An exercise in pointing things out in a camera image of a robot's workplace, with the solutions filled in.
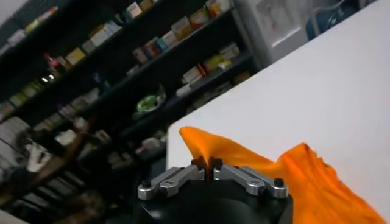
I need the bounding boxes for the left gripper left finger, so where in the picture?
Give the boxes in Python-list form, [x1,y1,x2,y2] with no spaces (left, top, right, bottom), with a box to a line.
[136,156,207,201]

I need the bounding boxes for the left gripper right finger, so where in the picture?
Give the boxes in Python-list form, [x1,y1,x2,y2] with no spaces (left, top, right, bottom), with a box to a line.
[210,156,289,199]

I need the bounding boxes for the orange T-shirt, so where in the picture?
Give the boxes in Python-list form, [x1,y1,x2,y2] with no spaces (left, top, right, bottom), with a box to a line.
[179,125,388,224]

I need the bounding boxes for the bowl with green fruit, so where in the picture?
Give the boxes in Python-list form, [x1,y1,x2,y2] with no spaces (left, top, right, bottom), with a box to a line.
[132,85,168,120]

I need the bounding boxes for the flat white medicine box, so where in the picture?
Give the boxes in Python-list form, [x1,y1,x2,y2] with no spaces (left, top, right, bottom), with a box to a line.
[176,83,193,97]

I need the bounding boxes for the white box with red stripe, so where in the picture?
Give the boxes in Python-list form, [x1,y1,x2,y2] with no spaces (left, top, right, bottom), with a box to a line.
[182,65,205,85]

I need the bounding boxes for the yellow green medicine box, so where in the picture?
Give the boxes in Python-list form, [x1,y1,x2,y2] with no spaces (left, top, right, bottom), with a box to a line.
[202,54,225,72]

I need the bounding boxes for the black shelf unit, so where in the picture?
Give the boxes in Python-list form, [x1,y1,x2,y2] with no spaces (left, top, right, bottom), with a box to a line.
[0,0,263,224]

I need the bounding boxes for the white blue medicine box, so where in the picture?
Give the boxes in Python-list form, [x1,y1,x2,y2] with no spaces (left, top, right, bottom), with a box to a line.
[132,46,149,64]

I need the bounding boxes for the pale green medicine box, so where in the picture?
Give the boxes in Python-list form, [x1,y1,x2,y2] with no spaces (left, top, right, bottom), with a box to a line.
[219,42,240,62]

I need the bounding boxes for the orange white medicine box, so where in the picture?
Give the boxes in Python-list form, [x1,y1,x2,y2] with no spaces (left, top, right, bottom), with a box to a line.
[144,37,163,59]

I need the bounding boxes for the teal white medicine box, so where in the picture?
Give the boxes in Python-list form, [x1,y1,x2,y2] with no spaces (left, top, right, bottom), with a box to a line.
[156,30,179,53]

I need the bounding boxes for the white water dispenser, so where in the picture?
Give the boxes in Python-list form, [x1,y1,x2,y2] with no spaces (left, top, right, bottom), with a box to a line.
[233,0,321,68]

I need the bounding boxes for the yellow flat box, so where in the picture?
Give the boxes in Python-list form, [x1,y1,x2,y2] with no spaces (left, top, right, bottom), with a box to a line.
[65,46,87,66]

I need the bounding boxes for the plain white box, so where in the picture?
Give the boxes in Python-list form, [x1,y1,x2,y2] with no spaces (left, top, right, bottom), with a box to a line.
[89,28,110,47]

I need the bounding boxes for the orange red medicine box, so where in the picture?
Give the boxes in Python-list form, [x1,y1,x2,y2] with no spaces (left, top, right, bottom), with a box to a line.
[188,6,211,30]

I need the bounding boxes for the red-capped dark bottle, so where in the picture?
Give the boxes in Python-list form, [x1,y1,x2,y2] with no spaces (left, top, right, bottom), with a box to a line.
[43,52,62,71]

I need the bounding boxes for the white red medicine box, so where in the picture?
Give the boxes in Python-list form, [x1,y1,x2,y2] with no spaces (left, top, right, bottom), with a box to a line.
[205,0,231,18]

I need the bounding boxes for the white green medicine box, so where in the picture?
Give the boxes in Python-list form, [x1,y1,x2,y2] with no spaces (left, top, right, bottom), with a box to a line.
[126,1,143,19]

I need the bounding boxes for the blue water jug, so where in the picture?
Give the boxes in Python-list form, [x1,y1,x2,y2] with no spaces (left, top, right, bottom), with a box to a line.
[305,0,361,41]

